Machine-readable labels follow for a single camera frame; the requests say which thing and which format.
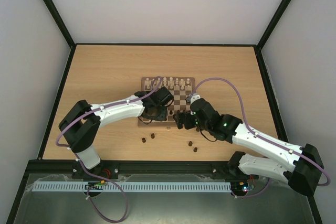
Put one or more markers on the grey slotted cable duct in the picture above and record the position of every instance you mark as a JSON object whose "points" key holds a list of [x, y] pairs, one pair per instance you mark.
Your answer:
{"points": [[135, 187]]}

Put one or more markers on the wooden chess board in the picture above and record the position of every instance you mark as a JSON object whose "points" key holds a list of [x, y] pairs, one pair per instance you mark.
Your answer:
{"points": [[179, 103]]}

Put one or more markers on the white chess piece row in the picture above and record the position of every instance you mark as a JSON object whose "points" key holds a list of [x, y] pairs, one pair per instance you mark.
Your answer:
{"points": [[171, 83]]}

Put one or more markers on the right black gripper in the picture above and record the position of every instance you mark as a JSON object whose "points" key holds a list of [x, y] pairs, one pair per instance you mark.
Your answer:
{"points": [[184, 119]]}

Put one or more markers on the black aluminium frame rail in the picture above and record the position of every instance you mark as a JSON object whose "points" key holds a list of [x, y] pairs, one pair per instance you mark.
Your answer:
{"points": [[225, 170]]}

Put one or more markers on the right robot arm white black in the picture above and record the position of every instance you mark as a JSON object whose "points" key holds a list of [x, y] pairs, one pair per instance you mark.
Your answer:
{"points": [[299, 167]]}

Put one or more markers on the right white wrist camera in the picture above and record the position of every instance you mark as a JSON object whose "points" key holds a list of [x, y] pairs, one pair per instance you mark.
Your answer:
{"points": [[192, 97]]}

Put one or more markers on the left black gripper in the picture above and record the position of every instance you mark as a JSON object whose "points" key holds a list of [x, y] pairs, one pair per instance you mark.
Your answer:
{"points": [[162, 117]]}

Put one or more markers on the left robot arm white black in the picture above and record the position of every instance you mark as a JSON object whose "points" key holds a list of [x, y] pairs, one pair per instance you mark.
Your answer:
{"points": [[79, 127]]}

